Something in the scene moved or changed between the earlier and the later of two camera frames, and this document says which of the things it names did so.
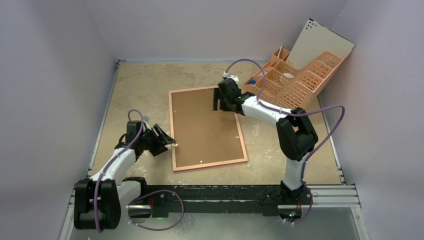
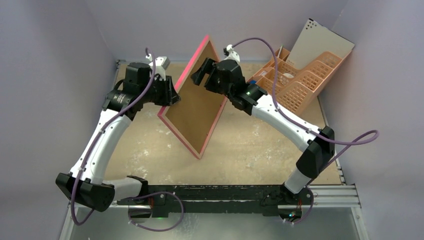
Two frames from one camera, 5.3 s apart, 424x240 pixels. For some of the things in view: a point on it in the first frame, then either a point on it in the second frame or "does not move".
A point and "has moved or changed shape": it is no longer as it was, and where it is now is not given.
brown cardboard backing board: x=202 y=135 has moved or changed shape
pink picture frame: x=244 y=148 → x=193 y=119
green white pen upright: x=280 y=50 does not move
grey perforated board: x=314 y=39 does not move
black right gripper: x=222 y=100 → x=210 y=77
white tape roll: x=288 y=75 does not move
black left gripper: x=158 y=147 → x=167 y=100
